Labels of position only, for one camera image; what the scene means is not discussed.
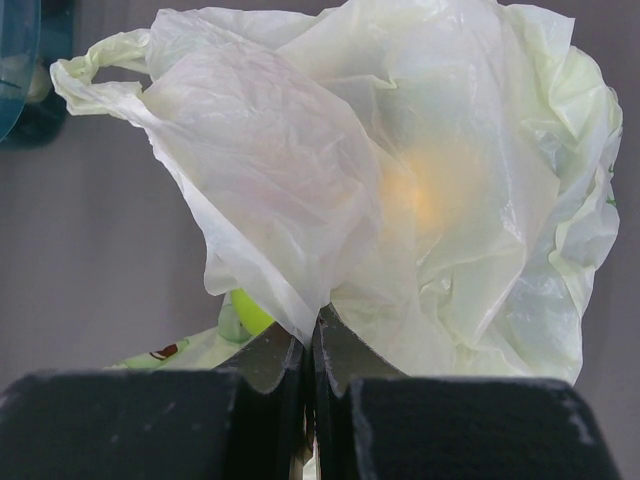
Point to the green fake apple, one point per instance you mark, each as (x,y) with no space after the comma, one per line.
(252,317)

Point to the yellow fake mango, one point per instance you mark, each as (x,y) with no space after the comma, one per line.
(437,182)

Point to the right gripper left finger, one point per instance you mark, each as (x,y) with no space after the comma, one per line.
(241,420)

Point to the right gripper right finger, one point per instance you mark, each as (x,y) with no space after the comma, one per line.
(374,422)

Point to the light green plastic bag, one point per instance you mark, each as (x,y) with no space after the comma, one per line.
(278,128)

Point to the teal plastic basket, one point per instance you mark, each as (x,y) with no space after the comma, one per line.
(34,35)

